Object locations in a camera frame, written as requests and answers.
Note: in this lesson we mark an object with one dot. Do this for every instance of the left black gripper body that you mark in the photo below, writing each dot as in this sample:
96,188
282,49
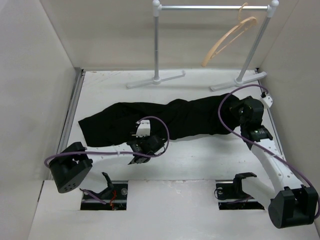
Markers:
147,138

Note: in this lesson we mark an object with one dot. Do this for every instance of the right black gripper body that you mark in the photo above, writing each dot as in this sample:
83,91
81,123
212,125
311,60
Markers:
241,119

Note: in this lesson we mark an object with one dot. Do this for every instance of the black trousers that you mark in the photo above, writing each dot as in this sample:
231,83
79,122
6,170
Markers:
177,119

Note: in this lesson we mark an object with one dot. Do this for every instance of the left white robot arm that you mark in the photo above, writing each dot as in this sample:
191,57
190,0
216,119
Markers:
70,167

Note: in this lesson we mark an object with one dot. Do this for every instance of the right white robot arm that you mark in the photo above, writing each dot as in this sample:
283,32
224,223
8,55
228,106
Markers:
289,202

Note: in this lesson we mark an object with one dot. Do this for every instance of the beige plastic hanger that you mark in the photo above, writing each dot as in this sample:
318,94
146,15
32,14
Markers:
228,38

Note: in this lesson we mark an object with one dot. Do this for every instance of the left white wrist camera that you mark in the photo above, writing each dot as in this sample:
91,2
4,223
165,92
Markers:
143,129

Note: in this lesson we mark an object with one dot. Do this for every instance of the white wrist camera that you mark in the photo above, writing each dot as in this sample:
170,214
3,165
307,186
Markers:
143,129
266,100

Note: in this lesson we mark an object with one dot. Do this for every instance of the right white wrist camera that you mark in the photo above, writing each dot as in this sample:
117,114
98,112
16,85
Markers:
266,100

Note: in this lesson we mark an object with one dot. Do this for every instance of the aluminium side rail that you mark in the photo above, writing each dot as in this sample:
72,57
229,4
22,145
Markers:
71,110

